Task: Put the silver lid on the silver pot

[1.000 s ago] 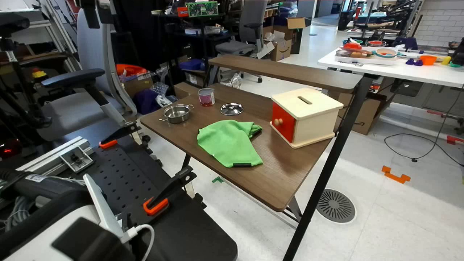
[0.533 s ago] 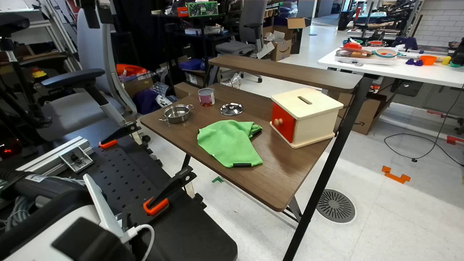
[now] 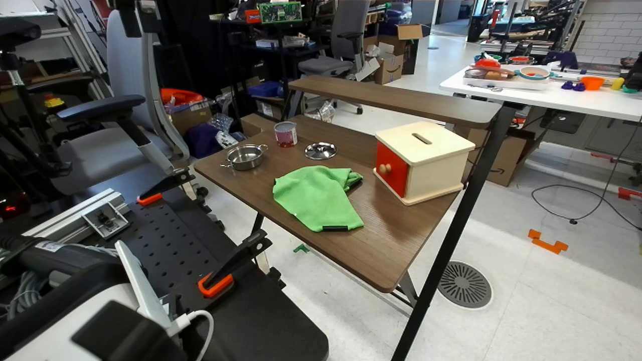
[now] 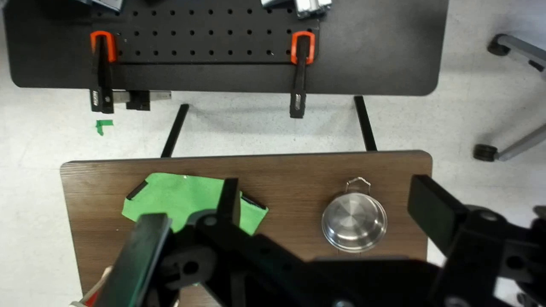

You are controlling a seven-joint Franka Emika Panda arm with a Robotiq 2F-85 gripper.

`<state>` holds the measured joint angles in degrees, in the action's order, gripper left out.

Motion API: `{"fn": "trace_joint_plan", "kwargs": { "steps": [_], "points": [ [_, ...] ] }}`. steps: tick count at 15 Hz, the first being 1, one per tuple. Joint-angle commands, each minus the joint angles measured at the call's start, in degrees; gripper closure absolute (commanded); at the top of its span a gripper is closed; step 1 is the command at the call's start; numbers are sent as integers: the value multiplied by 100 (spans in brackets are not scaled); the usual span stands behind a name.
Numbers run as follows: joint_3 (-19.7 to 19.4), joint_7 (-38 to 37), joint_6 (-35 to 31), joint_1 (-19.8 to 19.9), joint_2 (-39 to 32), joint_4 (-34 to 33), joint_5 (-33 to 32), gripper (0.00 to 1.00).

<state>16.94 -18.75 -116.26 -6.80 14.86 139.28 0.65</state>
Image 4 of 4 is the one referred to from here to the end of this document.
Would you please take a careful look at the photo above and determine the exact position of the green cloth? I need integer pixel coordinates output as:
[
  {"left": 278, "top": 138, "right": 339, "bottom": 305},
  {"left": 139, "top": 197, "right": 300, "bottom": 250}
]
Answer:
[{"left": 122, "top": 172, "right": 269, "bottom": 237}]

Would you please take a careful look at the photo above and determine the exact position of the office chair base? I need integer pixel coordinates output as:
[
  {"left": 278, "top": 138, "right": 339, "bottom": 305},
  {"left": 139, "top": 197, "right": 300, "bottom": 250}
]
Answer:
[{"left": 473, "top": 33, "right": 546, "bottom": 162}]

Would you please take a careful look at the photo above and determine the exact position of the orange and black bar clamp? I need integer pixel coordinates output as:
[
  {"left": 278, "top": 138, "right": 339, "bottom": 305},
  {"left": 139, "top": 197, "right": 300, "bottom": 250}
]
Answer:
[
  {"left": 289, "top": 31, "right": 317, "bottom": 119},
  {"left": 89, "top": 31, "right": 172, "bottom": 114}
]

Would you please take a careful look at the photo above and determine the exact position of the silver aluminium profile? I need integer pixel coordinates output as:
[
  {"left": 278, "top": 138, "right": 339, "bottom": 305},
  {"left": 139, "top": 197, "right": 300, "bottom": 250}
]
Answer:
[
  {"left": 77, "top": 0, "right": 125, "bottom": 12},
  {"left": 261, "top": 0, "right": 333, "bottom": 20}
]

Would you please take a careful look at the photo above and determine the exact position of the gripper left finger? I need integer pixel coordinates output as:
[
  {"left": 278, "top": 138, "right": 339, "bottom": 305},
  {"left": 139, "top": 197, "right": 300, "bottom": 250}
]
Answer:
[{"left": 92, "top": 178, "right": 342, "bottom": 307}]

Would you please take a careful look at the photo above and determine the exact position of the silver pot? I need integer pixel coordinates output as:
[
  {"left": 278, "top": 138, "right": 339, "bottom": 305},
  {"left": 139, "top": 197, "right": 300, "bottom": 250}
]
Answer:
[{"left": 321, "top": 176, "right": 388, "bottom": 253}]

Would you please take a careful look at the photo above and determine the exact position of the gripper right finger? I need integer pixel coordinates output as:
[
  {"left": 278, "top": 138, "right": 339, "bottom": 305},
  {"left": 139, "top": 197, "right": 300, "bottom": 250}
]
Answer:
[{"left": 407, "top": 174, "right": 546, "bottom": 307}]

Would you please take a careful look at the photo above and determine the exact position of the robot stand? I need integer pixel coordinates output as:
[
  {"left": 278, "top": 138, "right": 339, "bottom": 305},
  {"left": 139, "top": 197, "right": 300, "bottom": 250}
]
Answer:
[{"left": 2, "top": 0, "right": 449, "bottom": 158}]

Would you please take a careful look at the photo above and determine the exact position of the black strip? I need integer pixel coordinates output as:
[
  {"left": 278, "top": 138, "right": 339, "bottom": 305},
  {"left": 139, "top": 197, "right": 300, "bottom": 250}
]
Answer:
[
  {"left": 126, "top": 181, "right": 149, "bottom": 201},
  {"left": 240, "top": 194, "right": 268, "bottom": 211}
]

